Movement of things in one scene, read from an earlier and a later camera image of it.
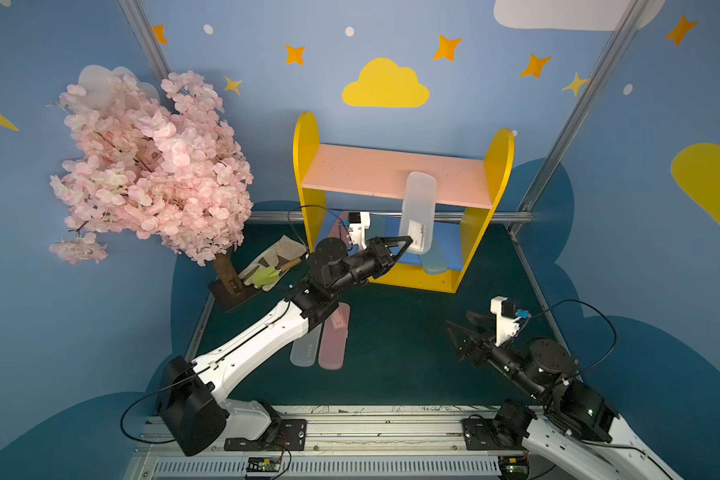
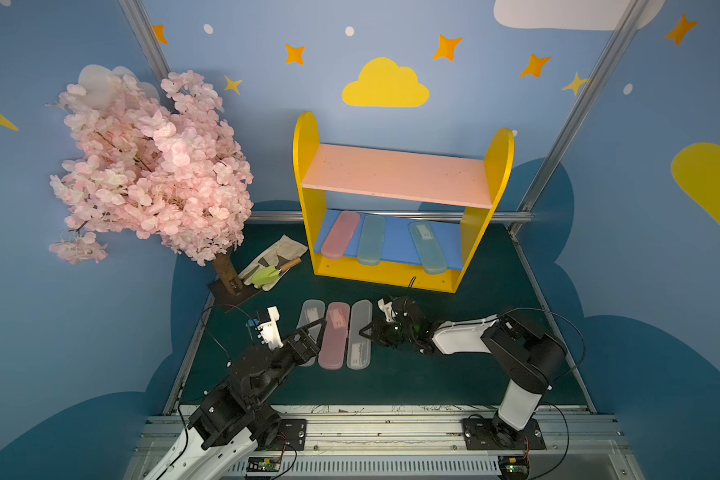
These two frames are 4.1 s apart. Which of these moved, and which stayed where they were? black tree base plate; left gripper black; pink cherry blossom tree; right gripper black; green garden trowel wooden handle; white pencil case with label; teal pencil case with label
Moved: left gripper black; white pencil case with label; right gripper black
Stayed: green garden trowel wooden handle; black tree base plate; teal pencil case with label; pink cherry blossom tree
